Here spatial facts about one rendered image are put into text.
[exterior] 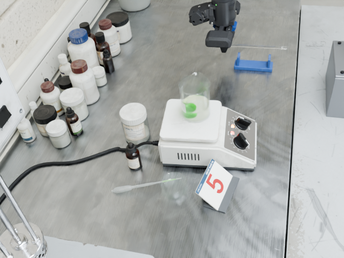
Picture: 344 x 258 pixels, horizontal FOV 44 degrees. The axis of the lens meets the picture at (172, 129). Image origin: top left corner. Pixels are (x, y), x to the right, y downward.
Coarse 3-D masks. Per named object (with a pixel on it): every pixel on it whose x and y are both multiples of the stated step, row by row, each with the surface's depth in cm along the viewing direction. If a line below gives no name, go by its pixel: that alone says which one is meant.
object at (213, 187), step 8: (216, 168) 86; (208, 176) 84; (216, 176) 85; (224, 176) 86; (208, 184) 83; (216, 184) 84; (224, 184) 85; (200, 192) 81; (208, 192) 82; (216, 192) 83; (208, 200) 82; (216, 200) 83
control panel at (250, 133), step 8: (232, 112) 93; (232, 120) 91; (232, 128) 90; (248, 128) 92; (232, 136) 88; (248, 136) 90; (224, 144) 85; (232, 144) 86; (240, 152) 86; (248, 152) 87
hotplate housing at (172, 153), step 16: (224, 112) 92; (224, 128) 88; (160, 144) 87; (176, 144) 86; (192, 144) 86; (208, 144) 85; (176, 160) 89; (192, 160) 88; (208, 160) 87; (224, 160) 87; (240, 160) 86
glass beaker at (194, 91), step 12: (180, 84) 85; (192, 84) 88; (204, 84) 86; (180, 96) 85; (192, 96) 82; (204, 96) 83; (192, 108) 84; (204, 108) 85; (192, 120) 87; (204, 120) 87
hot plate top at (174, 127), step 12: (168, 108) 91; (180, 108) 91; (216, 108) 90; (168, 120) 89; (180, 120) 88; (216, 120) 87; (168, 132) 86; (180, 132) 86; (192, 132) 86; (204, 132) 85; (216, 132) 85
